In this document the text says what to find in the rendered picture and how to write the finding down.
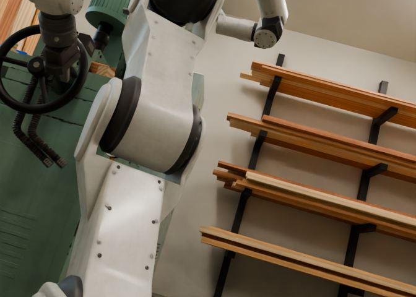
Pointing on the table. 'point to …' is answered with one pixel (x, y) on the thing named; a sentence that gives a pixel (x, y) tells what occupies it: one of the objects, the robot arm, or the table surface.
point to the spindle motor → (110, 7)
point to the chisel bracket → (99, 57)
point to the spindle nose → (102, 35)
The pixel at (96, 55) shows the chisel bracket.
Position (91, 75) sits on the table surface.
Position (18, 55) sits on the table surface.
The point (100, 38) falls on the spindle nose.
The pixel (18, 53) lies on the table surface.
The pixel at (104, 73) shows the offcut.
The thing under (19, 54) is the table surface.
